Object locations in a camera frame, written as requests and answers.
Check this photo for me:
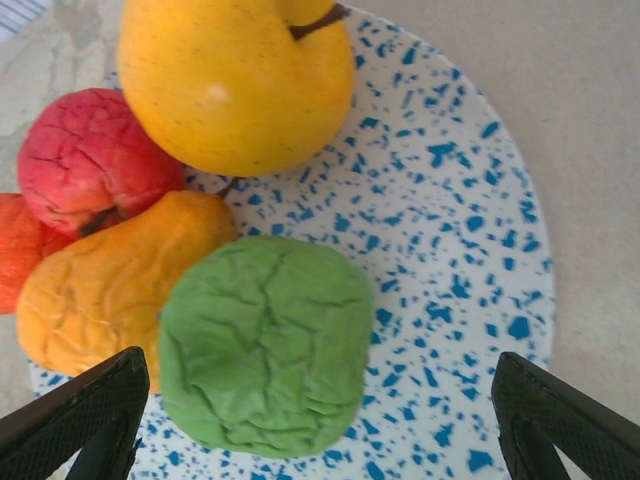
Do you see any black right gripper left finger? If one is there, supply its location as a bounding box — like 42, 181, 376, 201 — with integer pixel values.
0, 346, 151, 480

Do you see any bright green wrinkled apple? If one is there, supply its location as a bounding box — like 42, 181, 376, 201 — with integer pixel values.
157, 234, 374, 459

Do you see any white blue-speckled plate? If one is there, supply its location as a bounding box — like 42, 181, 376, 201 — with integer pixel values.
27, 4, 556, 480

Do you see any orange-yellow wrinkled pear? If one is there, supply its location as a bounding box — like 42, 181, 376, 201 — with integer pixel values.
15, 189, 237, 395

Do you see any red-orange wrinkled fruit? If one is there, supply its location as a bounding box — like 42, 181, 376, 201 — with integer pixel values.
0, 193, 76, 315

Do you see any red wrinkled apple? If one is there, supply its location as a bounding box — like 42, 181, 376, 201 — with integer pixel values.
16, 87, 187, 240

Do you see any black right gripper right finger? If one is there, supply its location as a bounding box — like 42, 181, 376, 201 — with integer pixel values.
491, 351, 640, 480

